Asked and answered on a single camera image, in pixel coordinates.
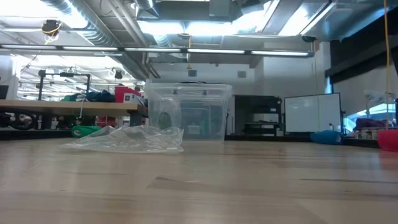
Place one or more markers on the clear plastic bag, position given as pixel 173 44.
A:
pixel 124 140

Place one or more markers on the clear plastic storage bin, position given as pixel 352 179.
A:
pixel 199 109

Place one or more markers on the small green object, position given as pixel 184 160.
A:
pixel 164 119

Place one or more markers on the black shelf unit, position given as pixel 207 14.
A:
pixel 258 112

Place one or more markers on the long linear ceiling light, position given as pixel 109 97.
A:
pixel 155 49

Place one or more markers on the red box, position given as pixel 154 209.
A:
pixel 124 90

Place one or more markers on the dark blue bag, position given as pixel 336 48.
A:
pixel 99 96

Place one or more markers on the whiteboard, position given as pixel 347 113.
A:
pixel 311 113

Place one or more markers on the wooden workbench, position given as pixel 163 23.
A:
pixel 62 108

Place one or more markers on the black cluttered desk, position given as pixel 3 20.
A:
pixel 360 133

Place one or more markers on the purple cloth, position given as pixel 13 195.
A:
pixel 370 123

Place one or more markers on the black pipe frame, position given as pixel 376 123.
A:
pixel 88 87

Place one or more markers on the black dome camera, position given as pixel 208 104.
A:
pixel 308 39

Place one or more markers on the black aluminium table frame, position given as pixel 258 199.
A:
pixel 31 134

